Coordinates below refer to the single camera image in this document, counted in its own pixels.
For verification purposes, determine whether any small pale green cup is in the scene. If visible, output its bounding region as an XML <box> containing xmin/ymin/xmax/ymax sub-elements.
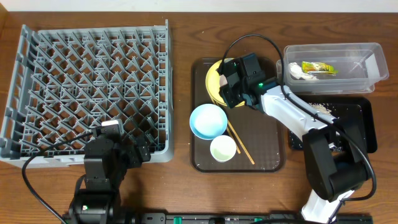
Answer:
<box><xmin>210</xmin><ymin>135</ymin><xmax>237</xmax><ymax>162</ymax></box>

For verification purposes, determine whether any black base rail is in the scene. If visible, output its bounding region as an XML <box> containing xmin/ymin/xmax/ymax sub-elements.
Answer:
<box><xmin>136</xmin><ymin>212</ymin><xmax>374</xmax><ymax>224</ymax></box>

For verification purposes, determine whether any wooden chopstick with pattern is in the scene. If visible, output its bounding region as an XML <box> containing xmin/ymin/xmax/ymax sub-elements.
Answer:
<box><xmin>227</xmin><ymin>120</ymin><xmax>255</xmax><ymax>165</ymax></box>

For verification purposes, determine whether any dark brown serving tray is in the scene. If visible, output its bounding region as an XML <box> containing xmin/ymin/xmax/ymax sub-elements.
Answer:
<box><xmin>190</xmin><ymin>58</ymin><xmax>285</xmax><ymax>173</ymax></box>

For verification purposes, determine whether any crumpled white tissue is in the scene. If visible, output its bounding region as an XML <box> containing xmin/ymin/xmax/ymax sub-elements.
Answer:
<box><xmin>289</xmin><ymin>62</ymin><xmax>318</xmax><ymax>81</ymax></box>

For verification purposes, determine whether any green snack wrapper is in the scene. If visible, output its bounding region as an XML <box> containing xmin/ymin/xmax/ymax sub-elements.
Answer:
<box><xmin>302</xmin><ymin>61</ymin><xmax>338</xmax><ymax>75</ymax></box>

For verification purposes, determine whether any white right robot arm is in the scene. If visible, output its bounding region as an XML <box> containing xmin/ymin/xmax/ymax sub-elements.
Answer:
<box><xmin>217</xmin><ymin>57</ymin><xmax>376</xmax><ymax>223</ymax></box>

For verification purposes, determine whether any light blue bowl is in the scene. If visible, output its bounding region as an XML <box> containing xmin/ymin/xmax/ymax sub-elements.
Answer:
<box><xmin>189</xmin><ymin>104</ymin><xmax>228</xmax><ymax>140</ymax></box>

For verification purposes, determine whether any food scraps pile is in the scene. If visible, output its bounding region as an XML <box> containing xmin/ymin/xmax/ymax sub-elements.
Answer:
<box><xmin>309</xmin><ymin>103</ymin><xmax>331</xmax><ymax>115</ymax></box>

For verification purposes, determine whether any yellow plate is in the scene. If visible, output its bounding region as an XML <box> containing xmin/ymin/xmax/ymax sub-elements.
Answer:
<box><xmin>205</xmin><ymin>60</ymin><xmax>226</xmax><ymax>106</ymax></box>

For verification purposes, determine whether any clear plastic waste bin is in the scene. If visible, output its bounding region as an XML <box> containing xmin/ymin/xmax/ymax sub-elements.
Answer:
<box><xmin>284</xmin><ymin>42</ymin><xmax>389</xmax><ymax>95</ymax></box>

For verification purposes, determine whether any grey plastic dishwasher rack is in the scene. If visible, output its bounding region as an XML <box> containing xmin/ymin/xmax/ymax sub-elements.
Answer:
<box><xmin>1</xmin><ymin>24</ymin><xmax>174</xmax><ymax>168</ymax></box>

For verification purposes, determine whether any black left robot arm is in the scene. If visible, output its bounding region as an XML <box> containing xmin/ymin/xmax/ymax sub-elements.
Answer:
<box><xmin>63</xmin><ymin>133</ymin><xmax>151</xmax><ymax>224</ymax></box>

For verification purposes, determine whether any black waste tray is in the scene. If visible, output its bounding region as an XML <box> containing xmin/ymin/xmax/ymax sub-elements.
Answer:
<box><xmin>300</xmin><ymin>95</ymin><xmax>377</xmax><ymax>153</ymax></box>

